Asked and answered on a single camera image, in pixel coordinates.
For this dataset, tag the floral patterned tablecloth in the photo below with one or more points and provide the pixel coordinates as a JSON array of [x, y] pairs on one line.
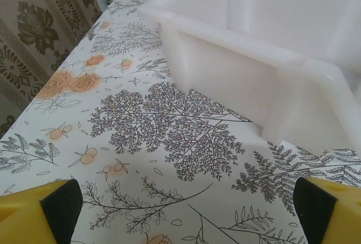
[[141, 170]]

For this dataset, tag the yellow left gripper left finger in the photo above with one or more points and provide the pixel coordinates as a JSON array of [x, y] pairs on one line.
[[19, 221]]

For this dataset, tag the white plastic bin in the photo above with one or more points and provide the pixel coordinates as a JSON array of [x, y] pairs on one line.
[[239, 80]]

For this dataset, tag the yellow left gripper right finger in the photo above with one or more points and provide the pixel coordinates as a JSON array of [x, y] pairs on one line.
[[332, 215]]

